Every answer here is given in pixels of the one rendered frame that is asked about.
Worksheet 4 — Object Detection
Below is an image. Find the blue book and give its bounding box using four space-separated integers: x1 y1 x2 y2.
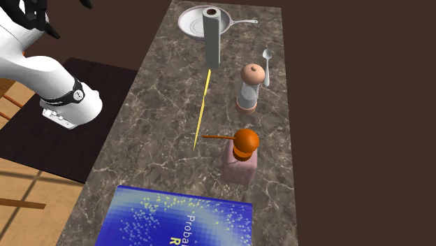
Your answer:
94 184 254 246

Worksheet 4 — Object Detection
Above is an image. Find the white frying pan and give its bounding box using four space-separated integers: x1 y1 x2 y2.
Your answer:
177 5 259 41

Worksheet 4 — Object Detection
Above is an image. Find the wooden and clear pepper mill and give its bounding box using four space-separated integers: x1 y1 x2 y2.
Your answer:
235 63 266 115

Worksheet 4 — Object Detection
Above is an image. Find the thin yellow stick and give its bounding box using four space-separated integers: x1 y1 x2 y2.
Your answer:
192 68 212 151

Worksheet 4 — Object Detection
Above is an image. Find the dark robot stand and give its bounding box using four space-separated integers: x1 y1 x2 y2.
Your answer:
0 57 139 185

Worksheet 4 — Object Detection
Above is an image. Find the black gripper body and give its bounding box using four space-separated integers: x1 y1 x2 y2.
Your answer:
0 0 24 17

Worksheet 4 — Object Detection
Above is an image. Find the silver spoon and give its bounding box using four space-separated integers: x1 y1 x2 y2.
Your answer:
261 48 273 87

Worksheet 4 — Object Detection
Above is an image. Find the grey paper towel roll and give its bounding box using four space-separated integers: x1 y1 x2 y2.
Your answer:
202 6 223 70

